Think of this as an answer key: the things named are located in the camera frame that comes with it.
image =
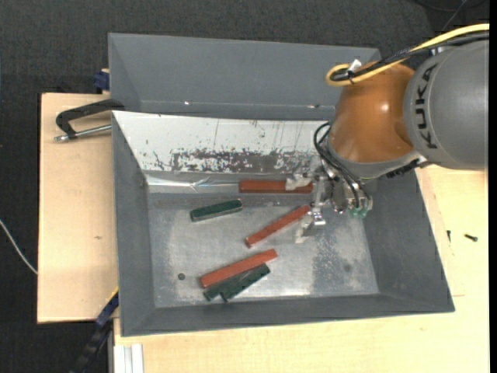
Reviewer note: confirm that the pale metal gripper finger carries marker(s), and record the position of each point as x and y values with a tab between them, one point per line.
298	183
316	222

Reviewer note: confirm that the red-brown flat block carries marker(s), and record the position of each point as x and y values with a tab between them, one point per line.
237	269
264	186
277	225

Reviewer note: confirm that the dark green flat block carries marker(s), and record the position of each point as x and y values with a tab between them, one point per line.
211	292
248	280
215	210

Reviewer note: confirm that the grey metal bin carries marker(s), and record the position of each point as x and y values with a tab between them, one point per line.
240	72

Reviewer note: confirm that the small black screw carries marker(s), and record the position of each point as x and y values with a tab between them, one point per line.
471	238

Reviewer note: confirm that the pale wood board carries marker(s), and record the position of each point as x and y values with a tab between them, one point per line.
74	216

